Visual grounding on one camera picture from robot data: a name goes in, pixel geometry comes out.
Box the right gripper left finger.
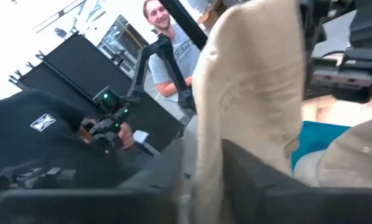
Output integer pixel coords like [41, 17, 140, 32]
[0, 139, 184, 224]

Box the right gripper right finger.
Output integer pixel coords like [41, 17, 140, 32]
[221, 138, 372, 224]

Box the beige khaki cap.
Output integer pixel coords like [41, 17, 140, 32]
[293, 116, 372, 189]

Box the cream fabric cap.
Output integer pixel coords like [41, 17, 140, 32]
[190, 0, 307, 224]

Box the teal plastic bin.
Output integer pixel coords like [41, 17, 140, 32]
[291, 121, 351, 170]

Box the person's hand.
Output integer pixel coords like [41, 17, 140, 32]
[78, 126, 94, 144]
[118, 122, 136, 149]

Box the person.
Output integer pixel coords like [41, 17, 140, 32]
[0, 88, 137, 191]
[142, 0, 203, 104]

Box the black aluminium table frame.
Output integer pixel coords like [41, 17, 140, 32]
[159, 0, 209, 51]

